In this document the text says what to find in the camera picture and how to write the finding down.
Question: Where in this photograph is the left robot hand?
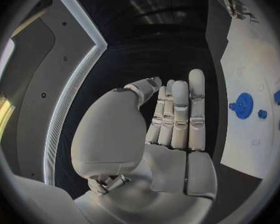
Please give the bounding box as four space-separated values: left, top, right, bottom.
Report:
70 69 219 224

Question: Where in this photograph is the blue gear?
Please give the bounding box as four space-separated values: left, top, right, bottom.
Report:
228 93 255 119

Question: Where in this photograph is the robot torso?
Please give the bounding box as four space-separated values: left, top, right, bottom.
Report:
0 0 109 187

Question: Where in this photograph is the white task board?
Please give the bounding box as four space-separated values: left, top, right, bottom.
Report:
220 12 280 180

